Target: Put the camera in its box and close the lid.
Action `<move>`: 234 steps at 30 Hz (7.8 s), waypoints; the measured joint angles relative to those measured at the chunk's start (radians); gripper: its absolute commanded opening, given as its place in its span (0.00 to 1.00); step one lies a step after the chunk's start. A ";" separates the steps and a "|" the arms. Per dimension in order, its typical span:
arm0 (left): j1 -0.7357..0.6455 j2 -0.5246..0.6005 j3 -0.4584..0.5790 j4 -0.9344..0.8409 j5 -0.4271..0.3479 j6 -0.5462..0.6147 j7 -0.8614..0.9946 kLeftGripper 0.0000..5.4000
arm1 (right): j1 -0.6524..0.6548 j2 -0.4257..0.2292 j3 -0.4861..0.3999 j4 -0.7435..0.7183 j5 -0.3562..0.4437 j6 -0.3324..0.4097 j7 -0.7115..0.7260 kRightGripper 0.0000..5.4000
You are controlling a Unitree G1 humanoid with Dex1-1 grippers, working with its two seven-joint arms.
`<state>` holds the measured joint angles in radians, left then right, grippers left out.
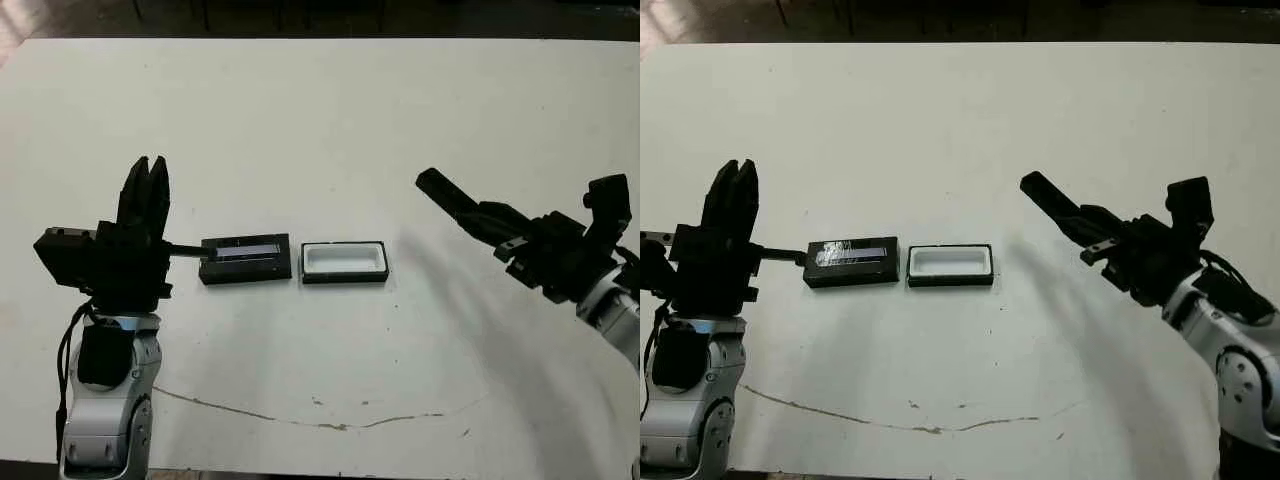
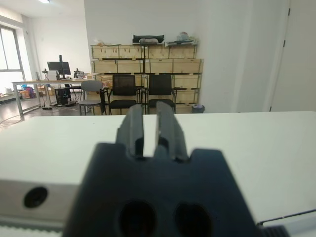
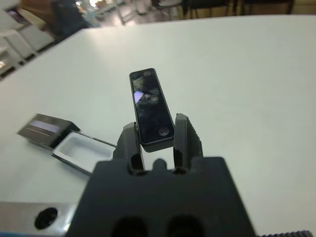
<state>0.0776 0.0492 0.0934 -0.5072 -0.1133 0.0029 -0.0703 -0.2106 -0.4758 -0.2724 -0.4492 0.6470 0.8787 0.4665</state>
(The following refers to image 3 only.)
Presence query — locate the white desk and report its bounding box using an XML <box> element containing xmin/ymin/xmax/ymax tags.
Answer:
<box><xmin>0</xmin><ymin>23</ymin><xmax>54</xmax><ymax>75</ymax></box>

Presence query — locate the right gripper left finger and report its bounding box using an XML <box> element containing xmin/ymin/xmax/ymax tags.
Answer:
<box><xmin>113</xmin><ymin>122</ymin><xmax>144</xmax><ymax>175</ymax></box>

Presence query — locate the black box base white insert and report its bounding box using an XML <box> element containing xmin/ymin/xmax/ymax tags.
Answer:
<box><xmin>51</xmin><ymin>130</ymin><xmax>117</xmax><ymax>176</ymax></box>

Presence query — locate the slim black camera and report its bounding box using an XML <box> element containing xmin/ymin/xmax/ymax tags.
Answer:
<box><xmin>129</xmin><ymin>68</ymin><xmax>175</xmax><ymax>153</ymax></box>

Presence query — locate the person in dark clothes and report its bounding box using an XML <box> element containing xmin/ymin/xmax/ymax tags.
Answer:
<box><xmin>48</xmin><ymin>0</ymin><xmax>99</xmax><ymax>41</ymax></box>

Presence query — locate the dark chair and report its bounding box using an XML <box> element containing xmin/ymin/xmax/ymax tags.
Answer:
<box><xmin>181</xmin><ymin>0</ymin><xmax>234</xmax><ymax>20</ymax></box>

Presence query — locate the black box lid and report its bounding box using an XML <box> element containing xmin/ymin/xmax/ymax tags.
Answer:
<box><xmin>16</xmin><ymin>113</ymin><xmax>81</xmax><ymax>150</ymax></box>

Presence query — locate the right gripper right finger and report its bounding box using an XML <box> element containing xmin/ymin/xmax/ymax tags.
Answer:
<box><xmin>172</xmin><ymin>113</ymin><xmax>204</xmax><ymax>173</ymax></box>

